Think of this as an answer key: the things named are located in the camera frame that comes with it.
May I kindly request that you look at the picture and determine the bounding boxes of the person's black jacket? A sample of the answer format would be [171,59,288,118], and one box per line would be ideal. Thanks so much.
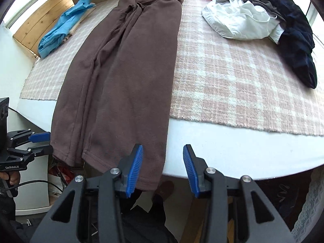
[0,190,32,243]

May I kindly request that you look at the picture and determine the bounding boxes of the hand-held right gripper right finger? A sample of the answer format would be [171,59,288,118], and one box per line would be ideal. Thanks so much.
[183,144,295,243]

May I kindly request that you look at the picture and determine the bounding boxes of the pink white plaid blanket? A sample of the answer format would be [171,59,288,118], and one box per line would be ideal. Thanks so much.
[20,0,324,137]

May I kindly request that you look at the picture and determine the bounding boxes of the person's left hand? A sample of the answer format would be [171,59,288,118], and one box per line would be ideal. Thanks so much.
[8,171,21,186]

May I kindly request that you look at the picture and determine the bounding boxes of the white crochet cloth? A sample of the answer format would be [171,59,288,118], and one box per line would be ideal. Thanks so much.
[291,167,324,240]

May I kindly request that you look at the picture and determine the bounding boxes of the white garment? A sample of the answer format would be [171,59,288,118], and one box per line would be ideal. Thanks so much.
[202,0,284,43]

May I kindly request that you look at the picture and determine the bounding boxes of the taupe garment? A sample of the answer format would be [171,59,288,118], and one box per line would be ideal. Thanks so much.
[243,0,282,18]

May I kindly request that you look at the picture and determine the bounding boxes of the person's black trousers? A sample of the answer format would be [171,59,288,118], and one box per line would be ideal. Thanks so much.
[86,190,178,243]

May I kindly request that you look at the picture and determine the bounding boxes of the navy garment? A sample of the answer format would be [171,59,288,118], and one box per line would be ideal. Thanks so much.
[226,0,318,89]

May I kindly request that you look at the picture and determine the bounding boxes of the black cable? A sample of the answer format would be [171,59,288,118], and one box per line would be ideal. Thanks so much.
[7,106,64,193]

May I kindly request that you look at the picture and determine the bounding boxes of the light blue garment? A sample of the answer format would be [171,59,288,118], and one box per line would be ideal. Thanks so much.
[38,0,96,59]

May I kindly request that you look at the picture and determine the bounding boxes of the person's brown shoe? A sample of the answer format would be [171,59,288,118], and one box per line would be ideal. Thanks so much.
[152,181,175,203]

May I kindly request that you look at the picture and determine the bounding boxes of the brown fleece pants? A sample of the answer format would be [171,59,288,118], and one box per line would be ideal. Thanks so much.
[50,0,188,192]

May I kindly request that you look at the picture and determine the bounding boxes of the white cabinet panel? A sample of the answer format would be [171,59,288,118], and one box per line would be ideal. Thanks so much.
[7,101,60,215]

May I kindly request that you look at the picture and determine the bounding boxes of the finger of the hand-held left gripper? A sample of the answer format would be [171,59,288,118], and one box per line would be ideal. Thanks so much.
[7,144,54,162]
[7,129,51,148]

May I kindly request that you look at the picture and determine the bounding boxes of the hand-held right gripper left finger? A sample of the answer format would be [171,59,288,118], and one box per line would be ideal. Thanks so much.
[30,144,144,243]

